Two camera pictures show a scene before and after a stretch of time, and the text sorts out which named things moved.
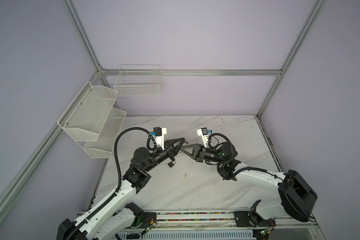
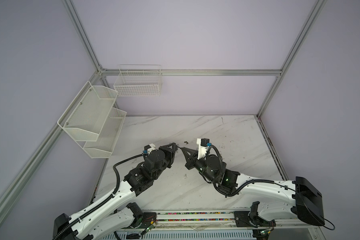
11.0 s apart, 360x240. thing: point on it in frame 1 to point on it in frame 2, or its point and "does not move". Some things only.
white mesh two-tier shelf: (91, 119) does not move
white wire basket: (139, 80) does not move
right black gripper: (198, 150) to (191, 159)
